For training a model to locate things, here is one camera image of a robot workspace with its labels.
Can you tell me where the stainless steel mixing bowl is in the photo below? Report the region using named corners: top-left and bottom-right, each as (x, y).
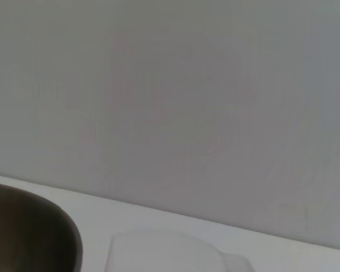
top-left (0, 181), bottom-right (83, 272)

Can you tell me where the clear plastic measuring cup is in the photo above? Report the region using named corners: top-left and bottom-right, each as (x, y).
top-left (106, 229), bottom-right (256, 272)

